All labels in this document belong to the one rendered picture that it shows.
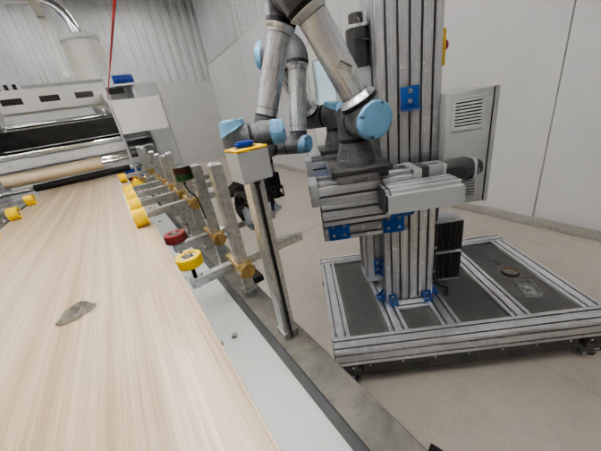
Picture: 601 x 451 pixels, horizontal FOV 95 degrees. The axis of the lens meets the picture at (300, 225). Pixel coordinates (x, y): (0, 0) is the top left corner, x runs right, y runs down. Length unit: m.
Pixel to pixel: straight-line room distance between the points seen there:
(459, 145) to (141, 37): 9.63
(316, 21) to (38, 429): 1.01
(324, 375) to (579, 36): 2.67
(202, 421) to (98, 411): 0.18
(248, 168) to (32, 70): 9.74
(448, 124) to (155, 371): 1.24
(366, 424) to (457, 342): 0.93
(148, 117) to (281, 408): 3.25
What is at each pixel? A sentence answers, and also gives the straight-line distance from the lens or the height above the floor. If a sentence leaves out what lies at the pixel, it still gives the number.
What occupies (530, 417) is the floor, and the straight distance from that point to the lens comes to 1.64.
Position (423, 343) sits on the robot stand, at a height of 0.23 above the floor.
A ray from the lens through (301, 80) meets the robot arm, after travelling 1.27.
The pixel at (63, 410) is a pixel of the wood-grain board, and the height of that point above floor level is 0.90.
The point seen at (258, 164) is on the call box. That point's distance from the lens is 0.58.
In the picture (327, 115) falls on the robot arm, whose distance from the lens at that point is 1.55.
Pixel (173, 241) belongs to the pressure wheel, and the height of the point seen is 0.89.
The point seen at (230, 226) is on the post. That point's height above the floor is 0.97.
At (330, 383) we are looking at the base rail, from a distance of 0.72.
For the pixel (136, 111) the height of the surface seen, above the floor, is 1.48.
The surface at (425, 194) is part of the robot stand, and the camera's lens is 1.04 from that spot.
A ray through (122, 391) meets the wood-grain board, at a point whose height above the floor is 0.90.
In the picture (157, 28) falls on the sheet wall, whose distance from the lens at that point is 10.41.
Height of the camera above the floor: 1.28
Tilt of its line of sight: 24 degrees down
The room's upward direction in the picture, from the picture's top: 10 degrees counter-clockwise
